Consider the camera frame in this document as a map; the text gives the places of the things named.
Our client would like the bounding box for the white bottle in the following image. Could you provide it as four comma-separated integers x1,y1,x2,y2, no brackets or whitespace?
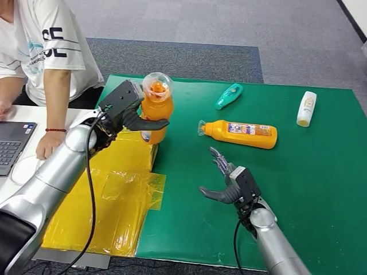
296,91,317,128

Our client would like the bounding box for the person's right hand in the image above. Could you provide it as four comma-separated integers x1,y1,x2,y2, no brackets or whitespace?
0,100,14,122

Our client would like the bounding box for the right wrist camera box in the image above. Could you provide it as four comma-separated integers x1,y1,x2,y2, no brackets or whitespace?
229,166,262,210

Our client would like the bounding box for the teal bottle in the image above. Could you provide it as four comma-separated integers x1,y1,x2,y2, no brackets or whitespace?
214,82,244,111

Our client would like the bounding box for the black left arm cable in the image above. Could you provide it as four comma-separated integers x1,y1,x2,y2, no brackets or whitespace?
57,110,113,275

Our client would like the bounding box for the green table mat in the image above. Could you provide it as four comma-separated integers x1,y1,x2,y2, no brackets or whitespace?
97,74,367,275

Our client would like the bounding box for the white cable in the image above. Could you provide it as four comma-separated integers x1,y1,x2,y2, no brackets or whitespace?
9,155,44,187

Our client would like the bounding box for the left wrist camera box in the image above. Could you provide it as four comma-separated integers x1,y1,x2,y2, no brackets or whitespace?
99,80,144,121

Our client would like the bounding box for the dark grey laptop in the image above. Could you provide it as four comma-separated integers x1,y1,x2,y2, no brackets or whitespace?
0,121,38,177

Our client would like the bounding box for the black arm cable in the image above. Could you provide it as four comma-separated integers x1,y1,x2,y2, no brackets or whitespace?
233,218,245,275
57,110,113,275

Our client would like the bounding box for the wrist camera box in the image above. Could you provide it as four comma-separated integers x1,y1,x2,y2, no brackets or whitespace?
229,166,262,210
99,80,144,121

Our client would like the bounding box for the orange bottle with clear cap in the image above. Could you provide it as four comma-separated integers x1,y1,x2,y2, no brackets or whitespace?
140,72,174,146
198,119,279,150

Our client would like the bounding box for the person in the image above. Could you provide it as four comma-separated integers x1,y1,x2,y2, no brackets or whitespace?
0,0,105,161

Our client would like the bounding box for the yellow plastic sheet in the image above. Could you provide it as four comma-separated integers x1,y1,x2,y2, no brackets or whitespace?
41,128,166,258

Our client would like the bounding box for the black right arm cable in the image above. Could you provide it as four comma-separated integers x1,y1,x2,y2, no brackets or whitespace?
233,218,245,275

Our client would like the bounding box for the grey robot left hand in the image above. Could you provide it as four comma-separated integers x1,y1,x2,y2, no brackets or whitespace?
89,97,170,155

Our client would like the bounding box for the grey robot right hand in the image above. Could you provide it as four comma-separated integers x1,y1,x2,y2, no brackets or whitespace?
198,147,245,206

